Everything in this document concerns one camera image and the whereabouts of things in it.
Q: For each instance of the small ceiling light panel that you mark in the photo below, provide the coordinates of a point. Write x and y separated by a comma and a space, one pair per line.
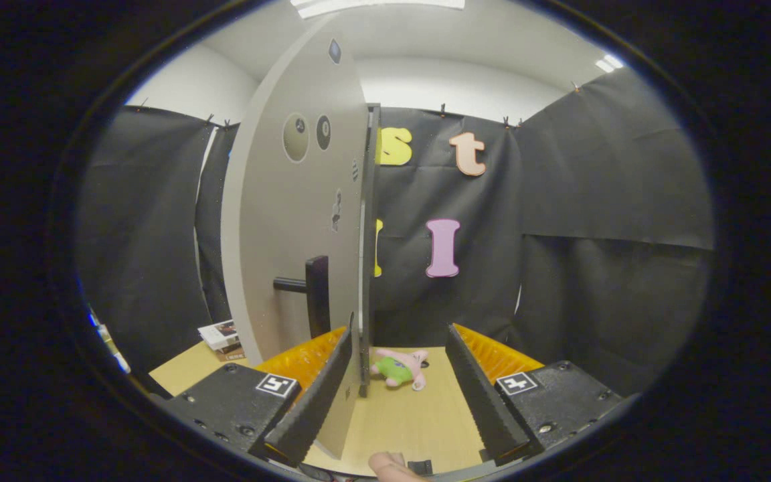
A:
610, 63

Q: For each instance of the long ceiling light panel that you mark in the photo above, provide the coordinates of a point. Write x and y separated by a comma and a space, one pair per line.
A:
379, 5

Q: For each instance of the black backdrop cloth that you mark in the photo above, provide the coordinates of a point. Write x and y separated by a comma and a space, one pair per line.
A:
593, 201

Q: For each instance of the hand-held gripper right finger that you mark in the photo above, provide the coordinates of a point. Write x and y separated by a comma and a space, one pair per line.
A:
482, 402

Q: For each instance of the brown book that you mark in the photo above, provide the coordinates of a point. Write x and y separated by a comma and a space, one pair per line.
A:
231, 353

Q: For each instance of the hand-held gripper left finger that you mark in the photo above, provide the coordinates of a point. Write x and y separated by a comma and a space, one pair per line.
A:
315, 402

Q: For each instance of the grey shoe cabinet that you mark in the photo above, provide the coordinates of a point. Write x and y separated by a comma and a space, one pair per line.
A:
372, 201

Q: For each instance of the grey shoe cabinet door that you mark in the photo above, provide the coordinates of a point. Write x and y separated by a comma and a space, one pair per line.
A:
278, 221

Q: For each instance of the pink and green plush toy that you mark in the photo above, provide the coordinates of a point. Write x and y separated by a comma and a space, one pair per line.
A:
395, 368

